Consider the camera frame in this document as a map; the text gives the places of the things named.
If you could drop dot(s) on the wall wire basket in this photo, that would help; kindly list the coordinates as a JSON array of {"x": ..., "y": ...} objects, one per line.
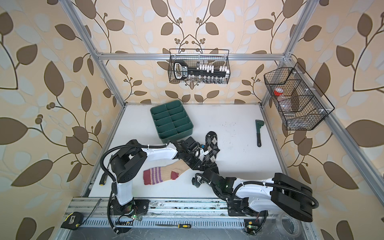
[
  {"x": 216, "y": 57},
  {"x": 303, "y": 104}
]

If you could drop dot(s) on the green compartment tray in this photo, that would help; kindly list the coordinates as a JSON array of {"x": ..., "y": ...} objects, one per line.
[{"x": 172, "y": 121}]

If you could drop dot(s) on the green handled tool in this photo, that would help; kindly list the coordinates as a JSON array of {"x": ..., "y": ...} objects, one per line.
[{"x": 259, "y": 125}]

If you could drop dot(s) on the red capped jar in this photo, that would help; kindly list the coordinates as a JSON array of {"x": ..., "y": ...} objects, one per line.
[{"x": 278, "y": 92}]

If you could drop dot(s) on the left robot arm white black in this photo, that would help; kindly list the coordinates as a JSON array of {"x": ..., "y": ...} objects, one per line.
[{"x": 124, "y": 162}]

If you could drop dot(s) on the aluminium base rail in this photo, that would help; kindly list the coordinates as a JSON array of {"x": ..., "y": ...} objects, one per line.
[{"x": 163, "y": 213}]

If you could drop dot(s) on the back wall wire basket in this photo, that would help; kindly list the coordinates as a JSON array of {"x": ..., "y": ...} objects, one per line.
[{"x": 216, "y": 57}]

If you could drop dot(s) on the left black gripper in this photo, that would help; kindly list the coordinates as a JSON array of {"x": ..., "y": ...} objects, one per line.
[{"x": 197, "y": 165}]

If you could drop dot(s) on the black socket set holder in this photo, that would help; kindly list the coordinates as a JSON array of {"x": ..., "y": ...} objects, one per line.
[{"x": 184, "y": 71}]

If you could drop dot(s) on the black argyle sock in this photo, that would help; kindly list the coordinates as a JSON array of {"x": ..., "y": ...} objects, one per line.
[{"x": 211, "y": 151}]

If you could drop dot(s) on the beige maroon striped sock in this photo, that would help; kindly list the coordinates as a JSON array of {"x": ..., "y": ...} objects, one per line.
[{"x": 159, "y": 175}]

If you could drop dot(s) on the right wall wire basket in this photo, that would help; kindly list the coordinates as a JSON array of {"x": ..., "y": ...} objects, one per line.
[{"x": 303, "y": 104}]

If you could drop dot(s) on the black yellow tape measure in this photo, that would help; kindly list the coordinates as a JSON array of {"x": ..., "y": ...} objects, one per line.
[{"x": 73, "y": 221}]

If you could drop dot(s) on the black yellow screwdriver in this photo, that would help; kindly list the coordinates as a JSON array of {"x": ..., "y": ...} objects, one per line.
[{"x": 103, "y": 179}]

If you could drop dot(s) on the yellow black handled knife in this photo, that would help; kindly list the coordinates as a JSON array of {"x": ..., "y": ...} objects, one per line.
[{"x": 180, "y": 226}]

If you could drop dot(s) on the clear tape roll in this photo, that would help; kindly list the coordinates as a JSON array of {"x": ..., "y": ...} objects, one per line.
[{"x": 288, "y": 226}]

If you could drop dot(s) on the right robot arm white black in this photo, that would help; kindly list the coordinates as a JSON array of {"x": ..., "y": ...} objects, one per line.
[{"x": 250, "y": 198}]

